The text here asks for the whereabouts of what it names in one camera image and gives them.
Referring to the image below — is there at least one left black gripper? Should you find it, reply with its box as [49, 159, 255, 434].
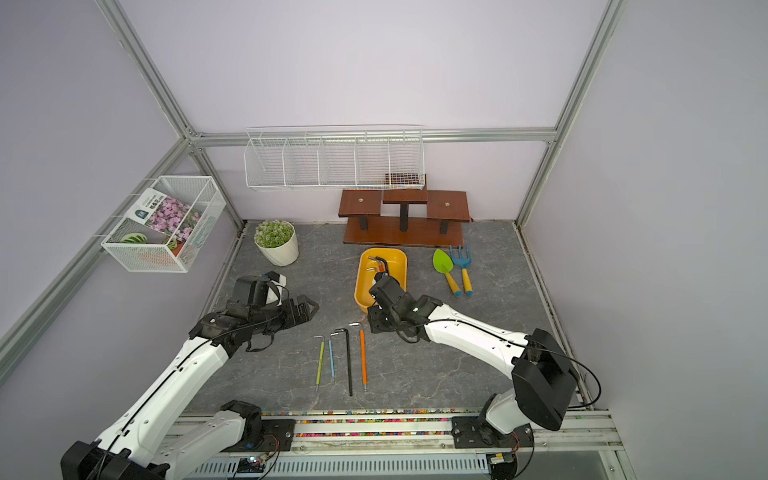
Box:
[251, 294, 319, 334]

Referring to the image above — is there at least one thin black hex key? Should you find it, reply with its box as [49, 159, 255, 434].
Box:
[332, 328, 354, 397]

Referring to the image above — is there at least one small dark tray in shelf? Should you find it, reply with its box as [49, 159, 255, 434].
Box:
[385, 172, 425, 189]

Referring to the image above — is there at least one blue small hex key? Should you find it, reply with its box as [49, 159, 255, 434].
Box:
[327, 334, 336, 378]

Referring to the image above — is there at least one flower seed packet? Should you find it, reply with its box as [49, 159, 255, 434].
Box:
[125, 188, 202, 243]

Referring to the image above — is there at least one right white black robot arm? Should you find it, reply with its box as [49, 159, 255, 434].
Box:
[367, 273, 597, 449]

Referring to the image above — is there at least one long white wire shelf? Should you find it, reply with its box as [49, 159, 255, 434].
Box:
[244, 124, 426, 190]

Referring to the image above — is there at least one yellow plastic storage box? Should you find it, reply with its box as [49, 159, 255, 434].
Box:
[354, 247, 408, 313]

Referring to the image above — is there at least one white pot green plant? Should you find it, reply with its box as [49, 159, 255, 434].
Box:
[254, 220, 299, 267]

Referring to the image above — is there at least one blue toy garden rake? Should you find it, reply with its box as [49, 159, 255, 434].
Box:
[449, 245, 474, 296]

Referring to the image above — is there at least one green small hex key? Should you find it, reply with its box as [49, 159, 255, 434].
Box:
[313, 335, 326, 391]

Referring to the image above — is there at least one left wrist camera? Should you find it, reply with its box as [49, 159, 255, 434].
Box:
[230, 271, 289, 307]

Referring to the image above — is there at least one green toy garden trowel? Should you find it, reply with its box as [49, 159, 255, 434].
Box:
[432, 249, 461, 296]

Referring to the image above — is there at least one white wire wall basket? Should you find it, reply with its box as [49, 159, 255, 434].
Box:
[101, 175, 226, 273]

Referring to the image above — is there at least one long black hex key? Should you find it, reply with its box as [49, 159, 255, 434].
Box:
[369, 256, 390, 276]

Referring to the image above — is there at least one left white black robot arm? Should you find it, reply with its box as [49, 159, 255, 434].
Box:
[60, 295, 319, 479]

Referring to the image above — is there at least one orange hex key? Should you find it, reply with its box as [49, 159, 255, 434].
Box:
[349, 322, 368, 392]

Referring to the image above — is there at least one brown wooden tiered stand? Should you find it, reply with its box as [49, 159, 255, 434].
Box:
[338, 182, 472, 247]

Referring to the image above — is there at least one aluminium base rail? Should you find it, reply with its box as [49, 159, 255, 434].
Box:
[110, 409, 637, 480]

